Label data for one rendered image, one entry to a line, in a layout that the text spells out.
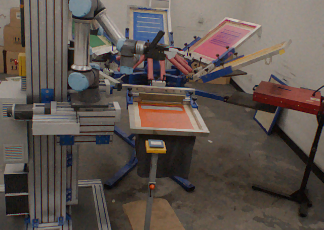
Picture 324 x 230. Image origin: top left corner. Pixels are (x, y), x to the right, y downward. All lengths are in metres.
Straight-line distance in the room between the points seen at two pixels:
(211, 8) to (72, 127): 5.50
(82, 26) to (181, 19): 5.30
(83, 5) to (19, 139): 1.02
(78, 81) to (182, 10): 5.30
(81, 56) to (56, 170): 0.96
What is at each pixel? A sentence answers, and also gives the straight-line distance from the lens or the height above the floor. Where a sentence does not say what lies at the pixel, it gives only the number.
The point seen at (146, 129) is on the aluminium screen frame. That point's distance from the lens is 2.64.
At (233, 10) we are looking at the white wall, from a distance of 7.50.
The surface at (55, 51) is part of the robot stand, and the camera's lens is 2.42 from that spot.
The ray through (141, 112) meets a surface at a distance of 3.03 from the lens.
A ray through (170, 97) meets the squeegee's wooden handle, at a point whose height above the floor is 1.04.
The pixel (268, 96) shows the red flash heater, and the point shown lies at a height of 1.09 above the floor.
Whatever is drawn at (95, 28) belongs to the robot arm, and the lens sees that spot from 2.95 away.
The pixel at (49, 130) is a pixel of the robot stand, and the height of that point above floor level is 1.13.
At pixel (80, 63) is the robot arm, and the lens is 2.13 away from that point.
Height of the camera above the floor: 2.08
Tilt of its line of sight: 21 degrees down
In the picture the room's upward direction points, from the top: 6 degrees clockwise
